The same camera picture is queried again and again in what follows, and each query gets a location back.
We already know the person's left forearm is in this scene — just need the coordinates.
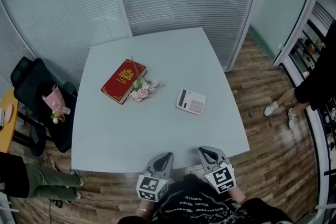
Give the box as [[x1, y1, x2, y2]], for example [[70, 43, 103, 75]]
[[135, 198, 155, 218]]

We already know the pink bag on chair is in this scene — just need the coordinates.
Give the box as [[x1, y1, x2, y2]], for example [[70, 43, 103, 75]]
[[41, 84, 65, 113]]

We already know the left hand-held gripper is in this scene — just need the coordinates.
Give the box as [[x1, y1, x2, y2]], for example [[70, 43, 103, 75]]
[[135, 152, 174, 202]]

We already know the pink artificial flower bunch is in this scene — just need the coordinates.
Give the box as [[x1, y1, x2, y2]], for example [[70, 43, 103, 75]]
[[128, 55, 165, 103]]

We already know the person's right forearm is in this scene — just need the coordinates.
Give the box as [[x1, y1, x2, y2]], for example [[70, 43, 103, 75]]
[[227, 187, 247, 205]]

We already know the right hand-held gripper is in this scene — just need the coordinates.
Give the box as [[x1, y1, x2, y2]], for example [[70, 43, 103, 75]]
[[197, 146, 237, 194]]

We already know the pink oval plate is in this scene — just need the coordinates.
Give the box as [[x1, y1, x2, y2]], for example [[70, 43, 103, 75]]
[[2, 104, 14, 123]]

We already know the white calculator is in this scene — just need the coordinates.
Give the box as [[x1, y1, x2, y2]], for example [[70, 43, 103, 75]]
[[175, 87, 207, 116]]

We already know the white square table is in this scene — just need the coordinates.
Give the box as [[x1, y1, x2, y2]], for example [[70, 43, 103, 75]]
[[70, 27, 250, 174]]

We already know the round wooden side table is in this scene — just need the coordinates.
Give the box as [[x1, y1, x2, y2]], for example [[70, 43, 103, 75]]
[[0, 87, 19, 153]]

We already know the person's black printed shirt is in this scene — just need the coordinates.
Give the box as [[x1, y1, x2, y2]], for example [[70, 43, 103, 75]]
[[118, 174, 293, 224]]

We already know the red hardcover book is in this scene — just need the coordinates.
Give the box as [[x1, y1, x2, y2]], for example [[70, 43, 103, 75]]
[[100, 59, 147, 105]]

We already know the black metal shelf rack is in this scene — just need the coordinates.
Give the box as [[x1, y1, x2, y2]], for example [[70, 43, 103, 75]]
[[278, 1, 336, 224]]

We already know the black office chair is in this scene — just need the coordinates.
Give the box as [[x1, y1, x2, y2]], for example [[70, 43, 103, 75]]
[[10, 56, 78, 154]]

